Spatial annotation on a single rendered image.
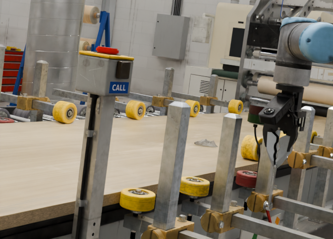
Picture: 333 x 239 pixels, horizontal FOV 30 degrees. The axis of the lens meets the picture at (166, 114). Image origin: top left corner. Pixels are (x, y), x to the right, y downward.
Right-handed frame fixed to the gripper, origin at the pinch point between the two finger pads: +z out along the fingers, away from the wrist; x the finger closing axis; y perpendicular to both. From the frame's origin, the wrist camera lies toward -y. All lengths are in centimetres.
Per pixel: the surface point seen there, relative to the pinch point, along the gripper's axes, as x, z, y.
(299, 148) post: 8.2, 1.0, 36.7
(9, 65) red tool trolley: 668, 49, 513
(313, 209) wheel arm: -6.5, 13.2, 15.8
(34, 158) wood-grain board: 56, 8, -29
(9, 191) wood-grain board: 34, 8, -57
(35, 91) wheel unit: 117, 0, 29
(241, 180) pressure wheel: 15.0, 9.8, 13.4
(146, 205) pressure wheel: 14.5, 9.4, -34.2
